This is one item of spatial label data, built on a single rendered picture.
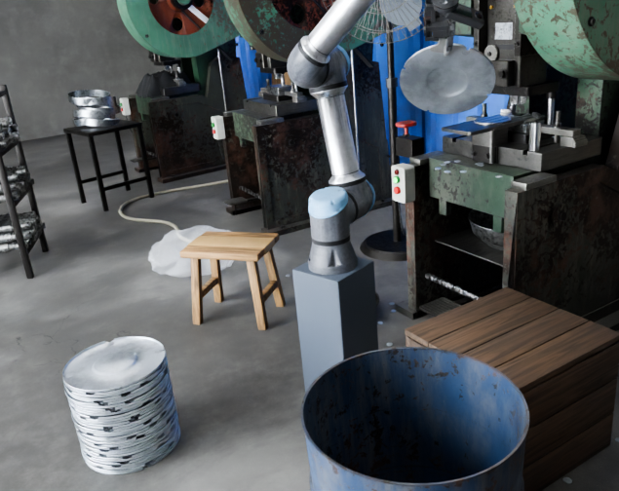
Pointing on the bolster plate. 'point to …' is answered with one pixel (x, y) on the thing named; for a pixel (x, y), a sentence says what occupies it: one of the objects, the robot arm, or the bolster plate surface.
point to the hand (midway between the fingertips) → (447, 50)
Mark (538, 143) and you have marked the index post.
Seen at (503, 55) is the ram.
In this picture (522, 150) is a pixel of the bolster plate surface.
